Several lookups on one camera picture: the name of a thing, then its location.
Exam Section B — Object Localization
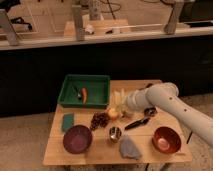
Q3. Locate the yellow banana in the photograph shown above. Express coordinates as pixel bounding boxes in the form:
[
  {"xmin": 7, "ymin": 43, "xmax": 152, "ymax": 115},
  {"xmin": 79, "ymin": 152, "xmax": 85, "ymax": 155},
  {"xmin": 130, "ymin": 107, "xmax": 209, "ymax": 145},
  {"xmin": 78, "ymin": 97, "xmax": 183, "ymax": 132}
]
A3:
[{"xmin": 114, "ymin": 89, "xmax": 125, "ymax": 112}]

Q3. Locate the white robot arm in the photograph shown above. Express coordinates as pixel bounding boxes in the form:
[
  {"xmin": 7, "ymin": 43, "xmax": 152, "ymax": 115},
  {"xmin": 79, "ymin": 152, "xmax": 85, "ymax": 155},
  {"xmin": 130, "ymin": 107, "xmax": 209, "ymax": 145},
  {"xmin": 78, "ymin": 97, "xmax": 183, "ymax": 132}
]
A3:
[{"xmin": 124, "ymin": 82, "xmax": 213, "ymax": 147}]

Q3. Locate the small metal cup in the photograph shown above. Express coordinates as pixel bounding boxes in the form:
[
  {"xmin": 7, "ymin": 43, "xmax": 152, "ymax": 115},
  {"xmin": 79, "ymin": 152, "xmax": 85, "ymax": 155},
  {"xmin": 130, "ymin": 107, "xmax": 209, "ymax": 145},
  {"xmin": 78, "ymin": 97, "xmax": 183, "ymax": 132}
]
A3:
[{"xmin": 109, "ymin": 127, "xmax": 122, "ymax": 142}]

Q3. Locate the dark round object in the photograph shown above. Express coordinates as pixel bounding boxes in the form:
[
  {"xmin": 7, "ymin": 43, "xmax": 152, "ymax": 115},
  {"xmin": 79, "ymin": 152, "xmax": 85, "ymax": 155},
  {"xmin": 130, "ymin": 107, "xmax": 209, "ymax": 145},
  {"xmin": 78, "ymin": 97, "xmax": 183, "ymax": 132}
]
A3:
[{"xmin": 144, "ymin": 107, "xmax": 157, "ymax": 117}]

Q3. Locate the black rectangular block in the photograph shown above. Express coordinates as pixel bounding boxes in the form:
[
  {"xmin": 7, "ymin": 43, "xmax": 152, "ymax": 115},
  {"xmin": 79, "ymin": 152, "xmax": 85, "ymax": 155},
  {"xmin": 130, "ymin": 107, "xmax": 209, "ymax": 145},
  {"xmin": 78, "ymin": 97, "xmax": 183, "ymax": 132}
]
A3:
[{"xmin": 139, "ymin": 83, "xmax": 153, "ymax": 90}]

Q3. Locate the yellow orange fruit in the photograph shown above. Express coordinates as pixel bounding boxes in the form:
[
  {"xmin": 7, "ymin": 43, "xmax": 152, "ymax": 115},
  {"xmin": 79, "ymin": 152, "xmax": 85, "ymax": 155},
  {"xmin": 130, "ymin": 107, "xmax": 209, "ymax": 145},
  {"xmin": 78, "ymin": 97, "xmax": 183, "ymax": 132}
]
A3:
[{"xmin": 107, "ymin": 108, "xmax": 119, "ymax": 120}]

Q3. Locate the bunch of dark grapes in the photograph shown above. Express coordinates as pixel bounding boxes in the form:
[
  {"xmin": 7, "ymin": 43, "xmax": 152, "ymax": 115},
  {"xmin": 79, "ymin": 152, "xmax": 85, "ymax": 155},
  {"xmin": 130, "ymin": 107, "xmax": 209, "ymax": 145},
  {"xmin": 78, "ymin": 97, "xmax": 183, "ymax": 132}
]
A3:
[{"xmin": 90, "ymin": 113, "xmax": 109, "ymax": 131}]

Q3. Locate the green plastic tray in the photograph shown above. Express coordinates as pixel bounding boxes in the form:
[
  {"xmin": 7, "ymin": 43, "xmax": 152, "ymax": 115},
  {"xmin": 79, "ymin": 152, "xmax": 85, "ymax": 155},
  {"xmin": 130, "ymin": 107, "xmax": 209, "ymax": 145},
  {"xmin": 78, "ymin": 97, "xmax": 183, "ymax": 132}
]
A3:
[{"xmin": 58, "ymin": 74, "xmax": 110, "ymax": 109}]

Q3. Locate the grey cloth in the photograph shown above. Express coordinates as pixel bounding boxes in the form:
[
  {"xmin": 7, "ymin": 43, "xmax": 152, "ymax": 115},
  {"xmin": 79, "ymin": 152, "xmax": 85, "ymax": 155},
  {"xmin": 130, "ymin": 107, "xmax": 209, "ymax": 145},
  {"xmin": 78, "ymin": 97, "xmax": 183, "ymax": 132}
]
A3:
[{"xmin": 119, "ymin": 135, "xmax": 142, "ymax": 160}]

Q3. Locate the orange bowl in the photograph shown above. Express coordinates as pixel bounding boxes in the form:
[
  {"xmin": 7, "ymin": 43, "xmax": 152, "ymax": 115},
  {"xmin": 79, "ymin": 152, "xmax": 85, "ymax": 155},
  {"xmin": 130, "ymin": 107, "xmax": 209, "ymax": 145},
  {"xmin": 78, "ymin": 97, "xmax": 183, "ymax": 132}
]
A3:
[{"xmin": 152, "ymin": 126, "xmax": 182, "ymax": 154}]

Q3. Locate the orange carrot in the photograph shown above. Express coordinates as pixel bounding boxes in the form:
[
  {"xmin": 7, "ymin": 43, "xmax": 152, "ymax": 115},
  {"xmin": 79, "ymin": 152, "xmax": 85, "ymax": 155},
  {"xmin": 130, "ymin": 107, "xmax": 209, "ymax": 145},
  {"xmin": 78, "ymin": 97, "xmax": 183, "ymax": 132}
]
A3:
[{"xmin": 82, "ymin": 88, "xmax": 87, "ymax": 104}]

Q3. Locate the dark green utensil in tray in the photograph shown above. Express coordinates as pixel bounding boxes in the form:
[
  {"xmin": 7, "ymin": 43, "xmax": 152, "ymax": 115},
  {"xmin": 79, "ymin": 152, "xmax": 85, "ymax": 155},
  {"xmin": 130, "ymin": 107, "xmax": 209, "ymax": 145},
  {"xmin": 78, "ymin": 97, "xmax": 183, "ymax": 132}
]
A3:
[{"xmin": 74, "ymin": 87, "xmax": 82, "ymax": 100}]

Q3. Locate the wooden table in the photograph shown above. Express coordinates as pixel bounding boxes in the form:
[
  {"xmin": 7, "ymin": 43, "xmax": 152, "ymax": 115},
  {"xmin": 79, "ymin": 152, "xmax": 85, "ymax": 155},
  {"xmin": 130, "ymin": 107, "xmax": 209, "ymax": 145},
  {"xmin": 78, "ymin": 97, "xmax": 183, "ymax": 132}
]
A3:
[{"xmin": 42, "ymin": 79, "xmax": 193, "ymax": 171}]

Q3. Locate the green sponge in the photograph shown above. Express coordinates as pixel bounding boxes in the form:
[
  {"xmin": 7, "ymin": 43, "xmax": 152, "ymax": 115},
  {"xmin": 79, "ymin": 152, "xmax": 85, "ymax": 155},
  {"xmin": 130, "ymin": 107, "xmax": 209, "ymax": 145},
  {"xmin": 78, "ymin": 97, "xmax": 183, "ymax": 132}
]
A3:
[{"xmin": 61, "ymin": 114, "xmax": 74, "ymax": 132}]

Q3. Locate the purple bowl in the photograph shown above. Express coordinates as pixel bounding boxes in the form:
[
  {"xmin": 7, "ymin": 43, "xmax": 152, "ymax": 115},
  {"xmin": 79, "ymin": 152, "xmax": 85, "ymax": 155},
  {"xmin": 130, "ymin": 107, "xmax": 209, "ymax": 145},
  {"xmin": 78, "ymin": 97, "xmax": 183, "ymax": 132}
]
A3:
[{"xmin": 63, "ymin": 125, "xmax": 93, "ymax": 154}]

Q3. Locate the black handled utensil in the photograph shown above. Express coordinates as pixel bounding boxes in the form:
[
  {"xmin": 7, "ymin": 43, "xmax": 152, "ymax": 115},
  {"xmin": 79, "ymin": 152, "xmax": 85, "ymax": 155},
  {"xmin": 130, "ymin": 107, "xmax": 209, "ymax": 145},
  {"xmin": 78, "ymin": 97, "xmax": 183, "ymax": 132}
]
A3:
[{"xmin": 124, "ymin": 118, "xmax": 150, "ymax": 130}]

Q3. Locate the black cable on floor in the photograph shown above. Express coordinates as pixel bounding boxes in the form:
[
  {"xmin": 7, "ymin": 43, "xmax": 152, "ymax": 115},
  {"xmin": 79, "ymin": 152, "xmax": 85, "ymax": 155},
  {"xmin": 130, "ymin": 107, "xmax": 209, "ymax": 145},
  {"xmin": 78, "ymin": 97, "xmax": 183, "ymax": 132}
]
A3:
[{"xmin": 186, "ymin": 131, "xmax": 194, "ymax": 145}]

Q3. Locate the right wooden post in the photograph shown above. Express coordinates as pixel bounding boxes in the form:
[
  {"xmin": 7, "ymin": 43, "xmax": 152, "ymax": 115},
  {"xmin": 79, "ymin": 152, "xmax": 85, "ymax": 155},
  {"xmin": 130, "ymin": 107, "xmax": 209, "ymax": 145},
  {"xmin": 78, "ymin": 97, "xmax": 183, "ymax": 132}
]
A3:
[{"xmin": 164, "ymin": 0, "xmax": 184, "ymax": 35}]

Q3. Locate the wooden post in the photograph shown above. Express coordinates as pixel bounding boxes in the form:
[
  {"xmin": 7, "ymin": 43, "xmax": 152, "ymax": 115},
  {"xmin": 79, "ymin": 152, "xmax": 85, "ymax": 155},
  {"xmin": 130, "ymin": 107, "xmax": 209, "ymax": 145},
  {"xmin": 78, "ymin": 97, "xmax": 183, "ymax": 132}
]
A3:
[
  {"xmin": 0, "ymin": 9, "xmax": 19, "ymax": 46},
  {"xmin": 72, "ymin": 5, "xmax": 85, "ymax": 41},
  {"xmin": 164, "ymin": 0, "xmax": 184, "ymax": 35}
]

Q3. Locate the middle wooden post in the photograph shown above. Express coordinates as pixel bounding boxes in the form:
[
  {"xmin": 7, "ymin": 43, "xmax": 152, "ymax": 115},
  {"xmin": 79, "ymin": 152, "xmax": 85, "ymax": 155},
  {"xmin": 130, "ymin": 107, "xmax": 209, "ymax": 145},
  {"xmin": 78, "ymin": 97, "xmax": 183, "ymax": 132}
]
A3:
[{"xmin": 72, "ymin": 5, "xmax": 85, "ymax": 41}]

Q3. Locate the left wooden post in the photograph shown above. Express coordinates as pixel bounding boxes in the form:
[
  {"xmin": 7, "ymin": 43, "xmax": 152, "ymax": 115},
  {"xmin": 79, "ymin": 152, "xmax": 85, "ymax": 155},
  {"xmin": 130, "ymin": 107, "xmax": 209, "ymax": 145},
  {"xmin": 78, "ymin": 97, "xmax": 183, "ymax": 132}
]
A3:
[{"xmin": 0, "ymin": 9, "xmax": 19, "ymax": 46}]

